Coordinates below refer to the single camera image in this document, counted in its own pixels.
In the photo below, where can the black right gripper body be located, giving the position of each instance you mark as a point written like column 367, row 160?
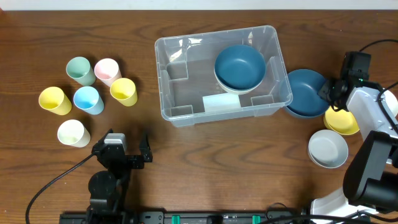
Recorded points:
column 329, row 90

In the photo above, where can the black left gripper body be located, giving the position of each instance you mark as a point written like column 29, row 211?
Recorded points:
column 119, row 172

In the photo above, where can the white bowl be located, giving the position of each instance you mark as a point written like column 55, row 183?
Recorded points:
column 391, row 102

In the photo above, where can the yellow bowl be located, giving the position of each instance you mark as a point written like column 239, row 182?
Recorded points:
column 342, row 122

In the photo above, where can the dark blue bowl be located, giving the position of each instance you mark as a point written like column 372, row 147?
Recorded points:
column 305, row 85
column 240, row 67

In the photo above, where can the beige bowl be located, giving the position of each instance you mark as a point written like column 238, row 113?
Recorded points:
column 235, row 91

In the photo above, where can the clear plastic storage container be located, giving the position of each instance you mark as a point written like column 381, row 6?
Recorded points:
column 188, row 89

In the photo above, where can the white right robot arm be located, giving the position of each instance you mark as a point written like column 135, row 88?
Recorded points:
column 367, row 186

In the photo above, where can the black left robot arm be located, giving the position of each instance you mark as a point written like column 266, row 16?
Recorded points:
column 108, row 188

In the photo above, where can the cream white cup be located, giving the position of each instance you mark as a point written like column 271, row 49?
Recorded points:
column 73, row 133

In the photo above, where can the yellow cup right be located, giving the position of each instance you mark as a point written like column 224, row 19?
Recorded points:
column 124, row 90

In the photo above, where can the yellow cup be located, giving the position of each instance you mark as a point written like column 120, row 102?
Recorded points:
column 124, row 90
column 54, row 100

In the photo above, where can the light blue cup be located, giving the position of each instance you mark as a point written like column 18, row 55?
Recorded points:
column 88, row 99

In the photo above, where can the pink cup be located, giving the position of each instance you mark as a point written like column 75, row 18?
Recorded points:
column 107, row 70

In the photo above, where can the yellow cup left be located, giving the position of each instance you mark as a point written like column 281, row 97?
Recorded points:
column 54, row 100

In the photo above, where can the light grey bowl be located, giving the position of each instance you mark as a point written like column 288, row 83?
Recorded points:
column 328, row 149

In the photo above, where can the green cup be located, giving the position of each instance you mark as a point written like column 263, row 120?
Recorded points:
column 80, row 70

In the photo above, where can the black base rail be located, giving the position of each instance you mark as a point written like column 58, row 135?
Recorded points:
column 173, row 218

